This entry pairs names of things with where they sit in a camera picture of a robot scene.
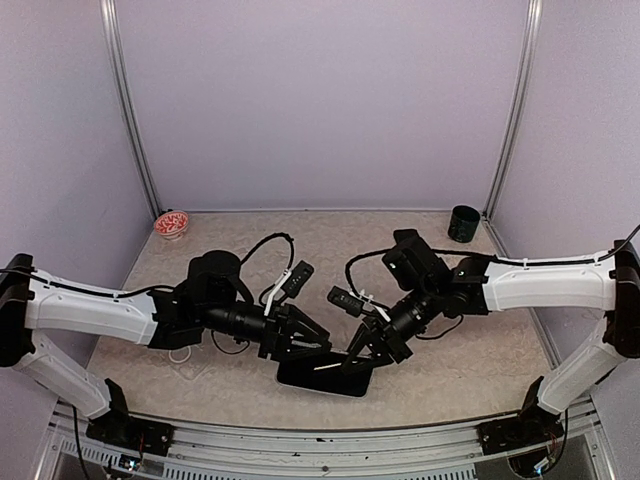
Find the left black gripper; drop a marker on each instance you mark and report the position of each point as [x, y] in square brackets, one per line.
[285, 316]

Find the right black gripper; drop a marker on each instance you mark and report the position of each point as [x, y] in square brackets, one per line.
[380, 356]

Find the clear magsafe case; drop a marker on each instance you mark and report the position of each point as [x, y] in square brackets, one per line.
[325, 392]
[180, 356]

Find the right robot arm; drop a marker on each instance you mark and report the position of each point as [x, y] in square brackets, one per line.
[482, 284]

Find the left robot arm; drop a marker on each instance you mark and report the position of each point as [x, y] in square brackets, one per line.
[211, 298]

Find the dark green cup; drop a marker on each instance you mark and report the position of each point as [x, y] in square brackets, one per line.
[463, 223]

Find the red white patterned bowl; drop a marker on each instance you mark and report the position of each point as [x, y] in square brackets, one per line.
[172, 225]

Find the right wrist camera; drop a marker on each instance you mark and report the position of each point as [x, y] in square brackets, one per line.
[358, 304]

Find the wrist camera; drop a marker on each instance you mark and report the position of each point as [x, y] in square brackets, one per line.
[288, 285]
[358, 304]

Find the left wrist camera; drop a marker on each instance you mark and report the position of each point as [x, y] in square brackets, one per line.
[288, 285]

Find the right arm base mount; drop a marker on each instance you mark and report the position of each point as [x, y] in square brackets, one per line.
[530, 426]

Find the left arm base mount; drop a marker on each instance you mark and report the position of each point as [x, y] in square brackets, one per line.
[117, 427]

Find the front aluminium rail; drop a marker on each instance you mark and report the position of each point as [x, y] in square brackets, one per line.
[450, 450]

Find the right aluminium frame post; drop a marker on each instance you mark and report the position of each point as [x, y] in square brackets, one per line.
[517, 107]

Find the aluminium frame post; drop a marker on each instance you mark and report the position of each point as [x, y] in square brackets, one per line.
[114, 44]
[517, 107]

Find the left aluminium frame post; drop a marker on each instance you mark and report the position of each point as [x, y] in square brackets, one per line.
[114, 44]

